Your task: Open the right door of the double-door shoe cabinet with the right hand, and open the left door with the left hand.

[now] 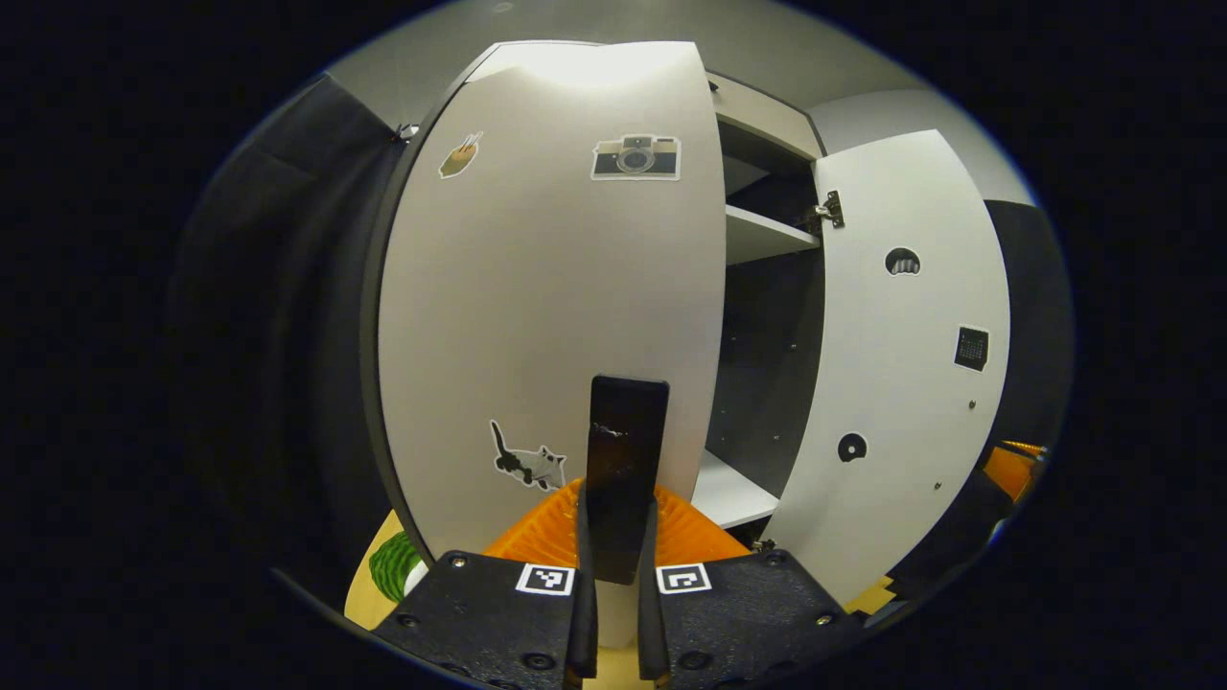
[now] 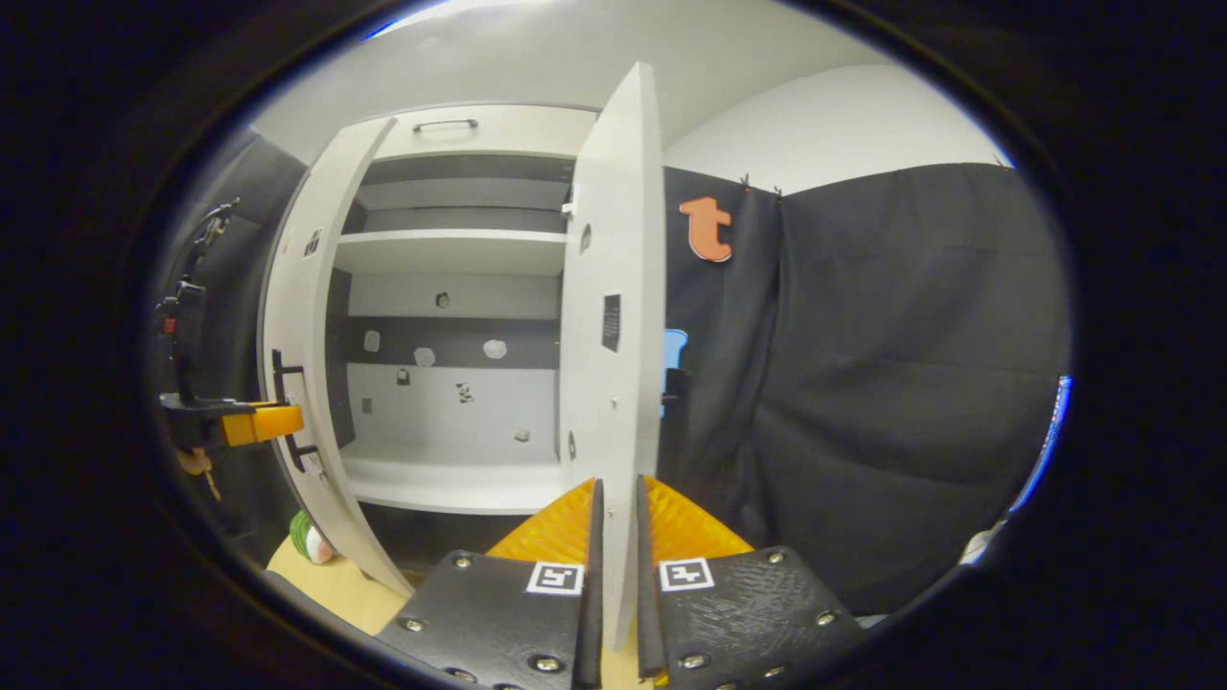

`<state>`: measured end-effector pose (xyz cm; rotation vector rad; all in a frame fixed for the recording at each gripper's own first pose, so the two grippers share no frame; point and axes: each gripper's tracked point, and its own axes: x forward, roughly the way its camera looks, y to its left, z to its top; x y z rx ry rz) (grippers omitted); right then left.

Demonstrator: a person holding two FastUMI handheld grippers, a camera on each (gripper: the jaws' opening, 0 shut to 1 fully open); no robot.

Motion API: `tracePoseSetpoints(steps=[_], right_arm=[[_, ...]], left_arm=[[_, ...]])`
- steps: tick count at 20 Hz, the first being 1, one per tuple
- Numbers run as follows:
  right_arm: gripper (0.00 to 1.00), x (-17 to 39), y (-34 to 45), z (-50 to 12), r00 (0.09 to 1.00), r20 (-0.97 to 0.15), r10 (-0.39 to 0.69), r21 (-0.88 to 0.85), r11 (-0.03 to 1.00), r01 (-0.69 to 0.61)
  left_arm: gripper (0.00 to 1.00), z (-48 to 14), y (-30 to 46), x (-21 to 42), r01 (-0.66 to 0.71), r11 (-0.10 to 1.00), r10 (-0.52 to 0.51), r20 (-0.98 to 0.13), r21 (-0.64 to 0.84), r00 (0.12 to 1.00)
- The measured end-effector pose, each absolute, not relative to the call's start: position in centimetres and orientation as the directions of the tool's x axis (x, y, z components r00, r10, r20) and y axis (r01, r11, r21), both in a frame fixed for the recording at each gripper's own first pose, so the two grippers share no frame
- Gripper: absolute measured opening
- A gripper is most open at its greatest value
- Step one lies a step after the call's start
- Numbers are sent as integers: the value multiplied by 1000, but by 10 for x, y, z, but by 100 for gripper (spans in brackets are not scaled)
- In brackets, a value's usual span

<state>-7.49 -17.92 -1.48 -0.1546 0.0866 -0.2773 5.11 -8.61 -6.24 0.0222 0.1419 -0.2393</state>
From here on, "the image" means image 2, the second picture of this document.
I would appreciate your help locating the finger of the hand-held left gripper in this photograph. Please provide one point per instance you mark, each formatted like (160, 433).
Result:
(264, 424)

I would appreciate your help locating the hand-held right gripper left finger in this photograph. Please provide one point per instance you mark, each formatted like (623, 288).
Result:
(592, 623)

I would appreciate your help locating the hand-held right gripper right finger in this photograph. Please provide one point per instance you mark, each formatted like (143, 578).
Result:
(647, 623)

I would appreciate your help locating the grey double-door shoe cabinet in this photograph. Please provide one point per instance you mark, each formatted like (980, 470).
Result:
(451, 337)

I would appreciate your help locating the black backdrop cloth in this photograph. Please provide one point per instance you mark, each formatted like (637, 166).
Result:
(235, 268)
(911, 383)

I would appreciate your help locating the green white plush toy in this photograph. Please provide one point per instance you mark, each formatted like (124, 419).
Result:
(312, 540)

